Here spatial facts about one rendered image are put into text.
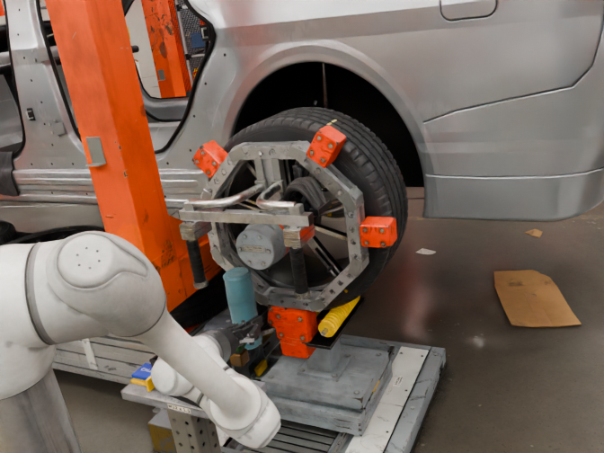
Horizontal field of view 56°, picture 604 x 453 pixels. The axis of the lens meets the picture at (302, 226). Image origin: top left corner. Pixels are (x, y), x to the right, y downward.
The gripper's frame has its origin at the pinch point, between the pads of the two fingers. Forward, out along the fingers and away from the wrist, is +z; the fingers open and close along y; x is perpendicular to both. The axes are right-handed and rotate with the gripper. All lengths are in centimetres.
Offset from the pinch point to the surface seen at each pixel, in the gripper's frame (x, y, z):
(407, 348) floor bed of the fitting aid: 37, -20, 103
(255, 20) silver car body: -94, 22, 53
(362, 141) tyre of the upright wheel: -49, -21, 36
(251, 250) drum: -18.2, 6.3, 11.9
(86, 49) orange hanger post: -79, 56, 6
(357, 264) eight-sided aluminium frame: -12.7, -21.5, 25.8
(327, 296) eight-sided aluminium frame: -1.6, -10.4, 30.1
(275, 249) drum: -18.7, -1.3, 12.3
